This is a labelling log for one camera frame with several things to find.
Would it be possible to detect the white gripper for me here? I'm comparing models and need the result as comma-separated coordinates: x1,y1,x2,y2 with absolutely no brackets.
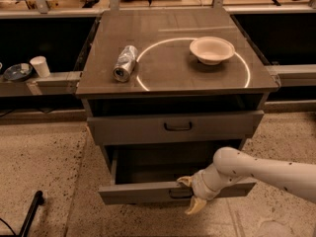
177,164,241,215

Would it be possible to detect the grey drawer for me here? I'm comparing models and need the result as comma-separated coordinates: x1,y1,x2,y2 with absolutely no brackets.
88,111,264,145
98,144,258,205

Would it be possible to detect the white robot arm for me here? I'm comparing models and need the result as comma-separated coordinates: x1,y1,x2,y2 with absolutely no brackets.
177,147,316,215

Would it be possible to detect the grey top drawer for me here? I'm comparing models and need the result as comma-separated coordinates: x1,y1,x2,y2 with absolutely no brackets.
88,111,264,145

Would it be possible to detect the grey drawer cabinet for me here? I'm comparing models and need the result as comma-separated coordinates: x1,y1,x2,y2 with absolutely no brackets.
74,7,280,205

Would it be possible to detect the white bowl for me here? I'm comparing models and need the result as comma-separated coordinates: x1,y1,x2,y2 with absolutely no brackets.
190,37,235,65

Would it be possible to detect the crushed silver can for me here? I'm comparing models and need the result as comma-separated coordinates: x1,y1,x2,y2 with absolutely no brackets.
113,45,138,82

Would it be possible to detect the black floor stand leg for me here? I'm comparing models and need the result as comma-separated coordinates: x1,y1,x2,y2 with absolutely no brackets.
18,191,44,237

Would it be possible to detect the white paper cup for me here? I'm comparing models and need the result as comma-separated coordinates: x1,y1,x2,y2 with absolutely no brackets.
30,56,50,77

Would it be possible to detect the dark round plate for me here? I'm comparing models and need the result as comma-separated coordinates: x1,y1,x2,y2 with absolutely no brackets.
3,63,33,82

